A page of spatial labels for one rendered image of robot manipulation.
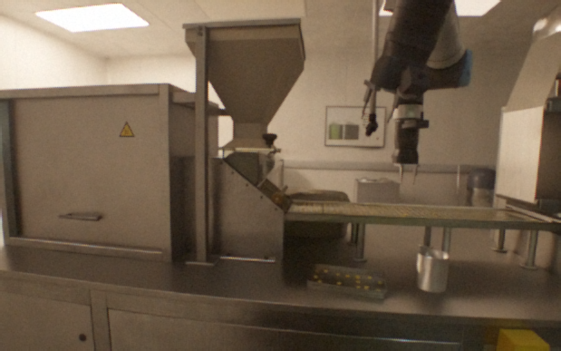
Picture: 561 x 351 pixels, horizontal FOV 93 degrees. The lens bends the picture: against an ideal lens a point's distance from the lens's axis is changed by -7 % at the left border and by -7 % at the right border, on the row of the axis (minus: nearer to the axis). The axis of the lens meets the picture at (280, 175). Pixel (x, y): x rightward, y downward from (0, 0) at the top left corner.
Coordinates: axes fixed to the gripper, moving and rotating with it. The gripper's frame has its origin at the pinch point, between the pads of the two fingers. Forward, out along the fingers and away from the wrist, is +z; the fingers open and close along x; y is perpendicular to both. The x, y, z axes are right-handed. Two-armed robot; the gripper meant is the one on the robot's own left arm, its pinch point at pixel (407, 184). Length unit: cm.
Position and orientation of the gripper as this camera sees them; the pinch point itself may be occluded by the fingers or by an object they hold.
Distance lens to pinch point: 98.7
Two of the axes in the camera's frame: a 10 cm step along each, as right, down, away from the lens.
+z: -0.2, 9.9, 1.0
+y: -0.7, -1.0, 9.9
